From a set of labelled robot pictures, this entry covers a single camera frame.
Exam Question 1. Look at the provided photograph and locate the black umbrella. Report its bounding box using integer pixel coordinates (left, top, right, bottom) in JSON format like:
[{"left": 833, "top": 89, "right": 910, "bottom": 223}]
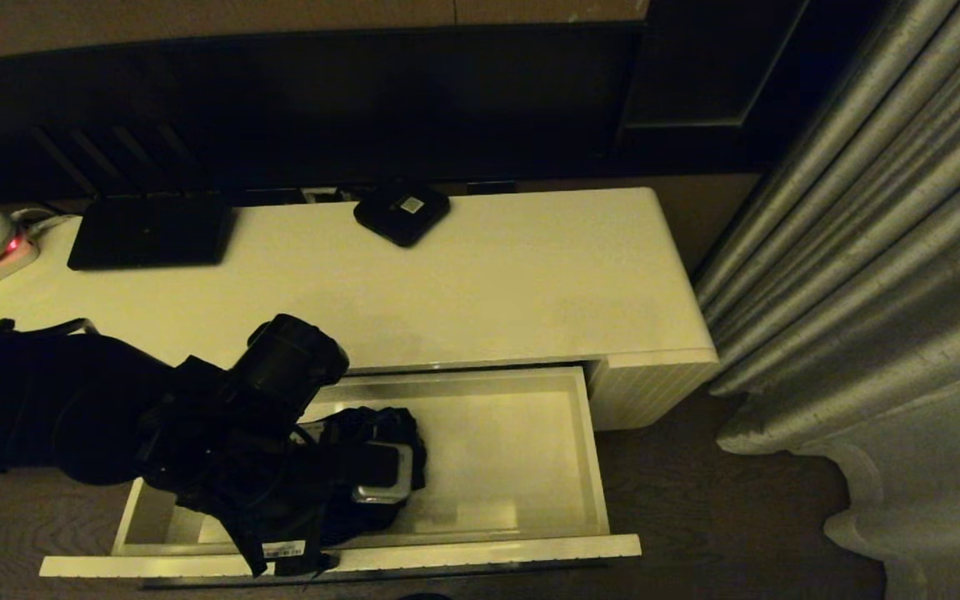
[{"left": 301, "top": 406, "right": 430, "bottom": 548}]

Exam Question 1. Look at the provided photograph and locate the dark metal handle rail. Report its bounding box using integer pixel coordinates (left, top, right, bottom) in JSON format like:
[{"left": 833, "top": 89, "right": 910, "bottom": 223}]
[{"left": 140, "top": 558, "right": 614, "bottom": 591}]

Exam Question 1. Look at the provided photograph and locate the cream fluted drawer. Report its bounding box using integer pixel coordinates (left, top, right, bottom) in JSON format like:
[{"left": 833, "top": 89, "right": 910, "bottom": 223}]
[{"left": 38, "top": 365, "right": 643, "bottom": 581}]

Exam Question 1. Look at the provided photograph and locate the white low cabinet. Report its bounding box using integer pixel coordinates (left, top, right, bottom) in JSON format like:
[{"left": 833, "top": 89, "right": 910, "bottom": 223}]
[{"left": 0, "top": 187, "right": 721, "bottom": 434}]

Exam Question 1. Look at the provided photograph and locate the black flat set-top box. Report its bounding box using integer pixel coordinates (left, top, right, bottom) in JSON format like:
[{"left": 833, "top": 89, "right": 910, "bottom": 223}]
[{"left": 67, "top": 194, "right": 238, "bottom": 273}]

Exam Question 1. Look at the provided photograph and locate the small black square box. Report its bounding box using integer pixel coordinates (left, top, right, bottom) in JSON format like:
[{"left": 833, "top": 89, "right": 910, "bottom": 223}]
[{"left": 352, "top": 182, "right": 453, "bottom": 249}]

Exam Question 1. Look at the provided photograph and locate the white power strip red light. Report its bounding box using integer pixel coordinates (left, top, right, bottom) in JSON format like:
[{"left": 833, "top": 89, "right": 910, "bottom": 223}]
[{"left": 0, "top": 233, "right": 39, "bottom": 290}]

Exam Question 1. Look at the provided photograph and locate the black television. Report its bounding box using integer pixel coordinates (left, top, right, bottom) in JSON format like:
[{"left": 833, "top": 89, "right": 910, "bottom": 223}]
[{"left": 0, "top": 21, "right": 648, "bottom": 209}]

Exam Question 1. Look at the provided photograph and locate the grey textured curtain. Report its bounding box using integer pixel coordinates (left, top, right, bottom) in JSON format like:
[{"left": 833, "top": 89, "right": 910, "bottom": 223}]
[{"left": 691, "top": 0, "right": 960, "bottom": 458}]

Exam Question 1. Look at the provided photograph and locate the white sheer curtain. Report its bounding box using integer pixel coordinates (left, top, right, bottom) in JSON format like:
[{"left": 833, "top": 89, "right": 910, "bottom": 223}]
[{"left": 817, "top": 354, "right": 960, "bottom": 600}]

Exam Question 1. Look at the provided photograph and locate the white power cord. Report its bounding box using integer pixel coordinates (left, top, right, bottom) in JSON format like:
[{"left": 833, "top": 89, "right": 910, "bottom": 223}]
[{"left": 10, "top": 207, "right": 81, "bottom": 238}]

